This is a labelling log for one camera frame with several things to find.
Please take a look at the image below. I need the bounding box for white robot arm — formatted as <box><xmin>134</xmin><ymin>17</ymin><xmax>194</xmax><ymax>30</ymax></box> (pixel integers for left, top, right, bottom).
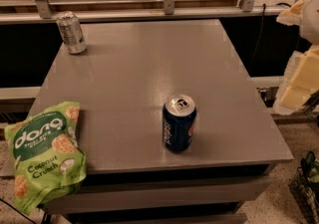
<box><xmin>273</xmin><ymin>0</ymin><xmax>319</xmax><ymax>115</ymax></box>

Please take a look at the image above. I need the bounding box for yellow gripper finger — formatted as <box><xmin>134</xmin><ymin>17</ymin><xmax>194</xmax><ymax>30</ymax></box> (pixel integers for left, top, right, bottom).
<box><xmin>276</xmin><ymin>0</ymin><xmax>305</xmax><ymax>26</ymax></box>
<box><xmin>273</xmin><ymin>45</ymin><xmax>319</xmax><ymax>114</ymax></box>

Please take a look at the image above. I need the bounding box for green rice chip bag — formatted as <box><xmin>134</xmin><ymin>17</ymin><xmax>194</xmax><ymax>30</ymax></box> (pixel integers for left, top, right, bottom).
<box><xmin>5</xmin><ymin>102</ymin><xmax>87</xmax><ymax>214</ymax></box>

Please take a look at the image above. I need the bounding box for black wire basket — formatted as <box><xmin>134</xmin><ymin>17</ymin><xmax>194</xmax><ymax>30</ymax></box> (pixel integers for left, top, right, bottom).
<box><xmin>289</xmin><ymin>151</ymin><xmax>319</xmax><ymax>224</ymax></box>

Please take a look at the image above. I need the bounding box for blue Pepsi can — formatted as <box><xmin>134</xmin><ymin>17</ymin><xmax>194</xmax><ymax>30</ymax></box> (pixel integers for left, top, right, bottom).
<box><xmin>162</xmin><ymin>94</ymin><xmax>197</xmax><ymax>152</ymax></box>

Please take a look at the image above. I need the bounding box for black floor cable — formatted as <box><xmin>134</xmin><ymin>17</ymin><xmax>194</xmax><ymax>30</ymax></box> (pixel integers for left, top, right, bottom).
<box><xmin>0</xmin><ymin>197</ymin><xmax>37</xmax><ymax>224</ymax></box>

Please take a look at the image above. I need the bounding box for silver soda can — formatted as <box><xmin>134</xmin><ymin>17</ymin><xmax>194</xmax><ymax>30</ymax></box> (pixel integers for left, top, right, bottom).
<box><xmin>56</xmin><ymin>11</ymin><xmax>87</xmax><ymax>54</ymax></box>

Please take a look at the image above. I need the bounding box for grey table drawer unit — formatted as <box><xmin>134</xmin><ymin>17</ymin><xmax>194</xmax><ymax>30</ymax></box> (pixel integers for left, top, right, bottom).
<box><xmin>43</xmin><ymin>163</ymin><xmax>277</xmax><ymax>224</ymax></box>

